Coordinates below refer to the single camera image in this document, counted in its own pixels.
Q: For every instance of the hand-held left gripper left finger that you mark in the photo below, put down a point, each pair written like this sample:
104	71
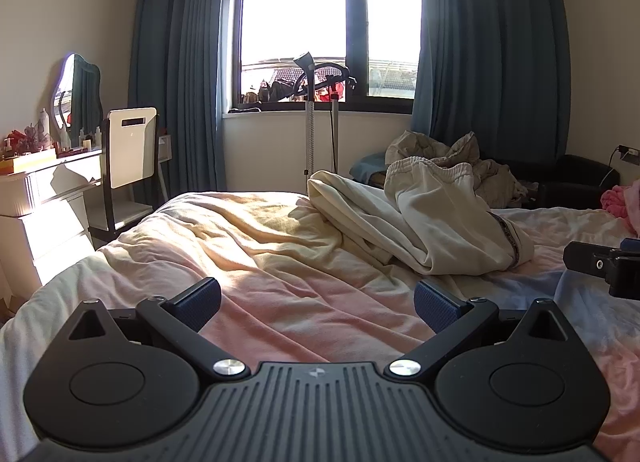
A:
200	299

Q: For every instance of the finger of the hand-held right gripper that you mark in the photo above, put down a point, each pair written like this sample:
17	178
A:
590	259

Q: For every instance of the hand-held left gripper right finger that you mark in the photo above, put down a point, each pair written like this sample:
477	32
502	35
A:
435	307

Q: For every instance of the white sweatpants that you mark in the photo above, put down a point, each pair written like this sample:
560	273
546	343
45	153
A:
450	227

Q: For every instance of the cream garment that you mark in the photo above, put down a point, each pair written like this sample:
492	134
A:
345	212

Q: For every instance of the hot pink fluffy blanket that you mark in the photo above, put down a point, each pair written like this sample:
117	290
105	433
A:
622	202

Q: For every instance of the black sofa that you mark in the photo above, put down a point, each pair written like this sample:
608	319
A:
575	176

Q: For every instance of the white patterned cloth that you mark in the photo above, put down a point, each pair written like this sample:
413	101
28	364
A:
520	192

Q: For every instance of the bed with pastel duvet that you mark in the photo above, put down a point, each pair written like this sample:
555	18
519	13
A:
300	267

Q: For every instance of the blue cloth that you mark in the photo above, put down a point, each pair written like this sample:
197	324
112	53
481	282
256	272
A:
367	166

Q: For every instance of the beige quilted jacket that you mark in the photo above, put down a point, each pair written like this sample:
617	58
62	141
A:
435	144

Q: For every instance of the chair with white back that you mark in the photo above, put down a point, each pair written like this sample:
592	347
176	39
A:
130	146

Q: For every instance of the white dressing table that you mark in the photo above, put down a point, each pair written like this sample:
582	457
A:
45	212

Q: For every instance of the group of small cosmetic bottles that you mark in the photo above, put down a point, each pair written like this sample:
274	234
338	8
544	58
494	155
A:
90	137

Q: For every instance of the garment steamer stand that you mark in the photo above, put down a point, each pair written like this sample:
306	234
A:
310	131

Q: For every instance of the dark cloth heap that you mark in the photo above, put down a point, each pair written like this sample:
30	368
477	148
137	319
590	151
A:
275	90

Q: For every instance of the orange wooden tray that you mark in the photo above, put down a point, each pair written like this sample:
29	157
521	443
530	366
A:
25	161

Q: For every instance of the blue curtain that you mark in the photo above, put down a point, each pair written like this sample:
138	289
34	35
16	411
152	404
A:
490	41
175	66

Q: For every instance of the wavy mirror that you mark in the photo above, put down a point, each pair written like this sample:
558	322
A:
82	96

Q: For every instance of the red pink flower decoration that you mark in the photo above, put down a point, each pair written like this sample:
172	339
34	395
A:
27	139

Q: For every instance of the white spray bottle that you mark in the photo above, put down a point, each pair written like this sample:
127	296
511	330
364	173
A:
45	121

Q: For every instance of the red cloth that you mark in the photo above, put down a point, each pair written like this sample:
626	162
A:
339	90

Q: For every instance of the black framed window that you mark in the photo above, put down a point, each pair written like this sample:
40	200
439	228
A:
290	16

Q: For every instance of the wall outlet with plug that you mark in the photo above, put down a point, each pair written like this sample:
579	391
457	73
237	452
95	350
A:
629	151

